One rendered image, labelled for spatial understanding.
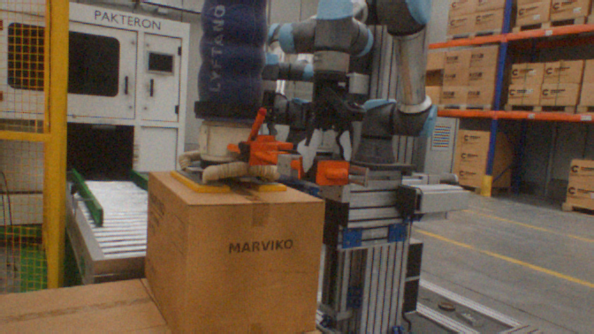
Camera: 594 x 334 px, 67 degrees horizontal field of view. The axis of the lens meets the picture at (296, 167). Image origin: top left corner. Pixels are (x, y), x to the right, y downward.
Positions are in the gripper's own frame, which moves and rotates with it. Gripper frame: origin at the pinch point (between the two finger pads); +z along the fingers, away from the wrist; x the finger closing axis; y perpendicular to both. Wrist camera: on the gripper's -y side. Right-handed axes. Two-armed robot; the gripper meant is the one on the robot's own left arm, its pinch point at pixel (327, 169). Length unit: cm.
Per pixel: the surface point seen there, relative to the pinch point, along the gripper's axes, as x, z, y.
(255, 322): 1, 47, 28
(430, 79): -711, -123, 684
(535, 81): -689, -105, 412
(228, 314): 9, 43, 29
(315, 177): 3.5, 1.6, -0.9
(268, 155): 3.2, -0.5, 23.0
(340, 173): 0.5, 0.2, -5.7
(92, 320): 40, 53, 57
